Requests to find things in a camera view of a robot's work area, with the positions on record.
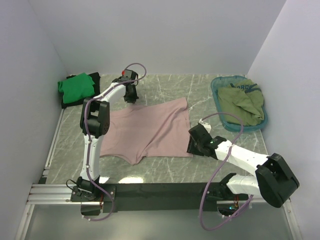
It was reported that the pink tank top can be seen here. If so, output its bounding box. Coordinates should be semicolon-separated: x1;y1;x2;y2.
100;97;192;165

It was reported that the black folded tank top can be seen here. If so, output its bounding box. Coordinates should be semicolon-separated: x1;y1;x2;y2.
60;72;101;109

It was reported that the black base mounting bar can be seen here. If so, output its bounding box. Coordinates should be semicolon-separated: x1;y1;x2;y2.
70;182;248;215

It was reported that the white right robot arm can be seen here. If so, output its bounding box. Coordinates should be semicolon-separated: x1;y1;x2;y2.
187;124;300;208

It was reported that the aluminium rail frame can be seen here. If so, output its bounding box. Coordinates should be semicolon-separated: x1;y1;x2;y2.
14;109;305;240

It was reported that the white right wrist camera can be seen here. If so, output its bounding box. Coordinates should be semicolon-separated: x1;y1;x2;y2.
198;119;212;133

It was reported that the green folded tank top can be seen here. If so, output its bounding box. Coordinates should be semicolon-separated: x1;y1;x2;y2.
57;73;95;104

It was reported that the olive green tank top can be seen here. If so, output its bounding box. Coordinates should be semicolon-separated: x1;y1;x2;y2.
217;79;265;126

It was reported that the teal plastic basket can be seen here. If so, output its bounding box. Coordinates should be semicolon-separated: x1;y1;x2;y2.
210;75;268;132

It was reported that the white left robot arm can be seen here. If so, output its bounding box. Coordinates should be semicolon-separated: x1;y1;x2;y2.
76;69;139;201

